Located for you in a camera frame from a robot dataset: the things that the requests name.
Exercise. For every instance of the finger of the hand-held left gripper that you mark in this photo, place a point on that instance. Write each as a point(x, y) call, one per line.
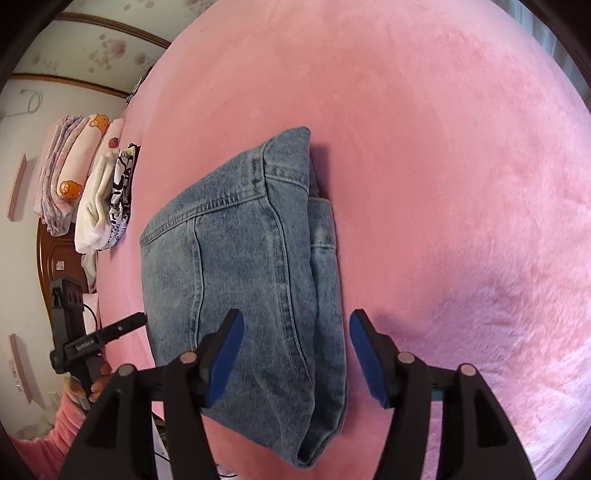
point(124, 325)

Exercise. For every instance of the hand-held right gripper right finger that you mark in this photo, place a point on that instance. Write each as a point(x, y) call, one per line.
point(367, 360)

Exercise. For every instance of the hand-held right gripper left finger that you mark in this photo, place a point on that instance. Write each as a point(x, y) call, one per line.
point(226, 357)

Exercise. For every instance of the blue denim jacket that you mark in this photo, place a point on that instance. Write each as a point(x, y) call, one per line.
point(240, 258)

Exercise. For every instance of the person's left forearm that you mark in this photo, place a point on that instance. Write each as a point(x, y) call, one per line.
point(60, 434)

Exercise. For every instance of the person's left hand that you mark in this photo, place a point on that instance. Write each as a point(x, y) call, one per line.
point(101, 381)

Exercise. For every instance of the grey folded cloth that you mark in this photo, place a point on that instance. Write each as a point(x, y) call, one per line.
point(88, 272)

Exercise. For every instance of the wooden headboard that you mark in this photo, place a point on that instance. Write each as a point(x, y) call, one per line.
point(55, 249)

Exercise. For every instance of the white folded sweater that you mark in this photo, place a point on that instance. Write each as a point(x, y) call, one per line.
point(94, 217)

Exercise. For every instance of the black and white printed garment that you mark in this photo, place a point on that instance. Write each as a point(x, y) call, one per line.
point(120, 194)

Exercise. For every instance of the folded pink cartoon quilt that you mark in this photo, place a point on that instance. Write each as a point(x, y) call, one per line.
point(64, 161)

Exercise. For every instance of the pink bed blanket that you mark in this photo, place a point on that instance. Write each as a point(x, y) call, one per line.
point(438, 184)

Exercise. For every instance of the pink wall shelf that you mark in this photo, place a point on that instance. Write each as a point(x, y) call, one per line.
point(22, 367)
point(17, 189)

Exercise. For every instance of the floral panel with wooden frame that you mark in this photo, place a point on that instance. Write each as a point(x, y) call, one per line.
point(92, 46)

